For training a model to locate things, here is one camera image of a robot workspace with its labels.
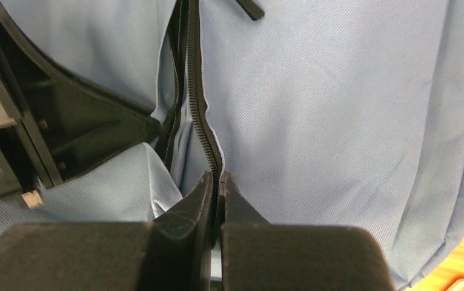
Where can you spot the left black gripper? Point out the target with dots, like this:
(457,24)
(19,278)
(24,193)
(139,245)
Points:
(54,124)

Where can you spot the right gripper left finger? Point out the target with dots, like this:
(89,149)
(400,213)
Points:
(171,252)

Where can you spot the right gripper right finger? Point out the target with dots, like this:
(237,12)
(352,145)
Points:
(258,255)

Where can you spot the blue grey backpack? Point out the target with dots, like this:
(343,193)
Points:
(326,113)

